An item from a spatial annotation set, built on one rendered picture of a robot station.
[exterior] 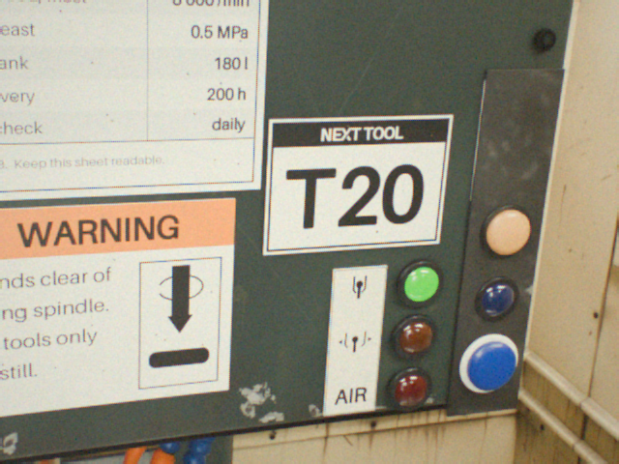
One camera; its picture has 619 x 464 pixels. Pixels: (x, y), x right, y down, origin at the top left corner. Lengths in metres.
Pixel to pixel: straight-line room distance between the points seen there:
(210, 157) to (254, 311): 0.09
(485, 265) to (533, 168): 0.06
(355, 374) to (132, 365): 0.12
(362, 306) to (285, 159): 0.10
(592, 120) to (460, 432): 0.63
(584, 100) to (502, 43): 1.24
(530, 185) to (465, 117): 0.06
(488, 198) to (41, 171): 0.23
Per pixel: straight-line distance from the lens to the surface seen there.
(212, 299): 0.52
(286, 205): 0.52
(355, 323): 0.56
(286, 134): 0.51
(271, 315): 0.54
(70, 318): 0.51
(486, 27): 0.54
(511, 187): 0.57
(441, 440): 1.99
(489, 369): 0.60
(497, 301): 0.58
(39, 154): 0.48
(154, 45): 0.48
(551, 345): 1.90
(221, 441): 1.38
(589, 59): 1.77
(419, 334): 0.57
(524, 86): 0.55
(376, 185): 0.53
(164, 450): 0.78
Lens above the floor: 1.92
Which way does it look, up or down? 20 degrees down
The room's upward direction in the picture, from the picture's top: 3 degrees clockwise
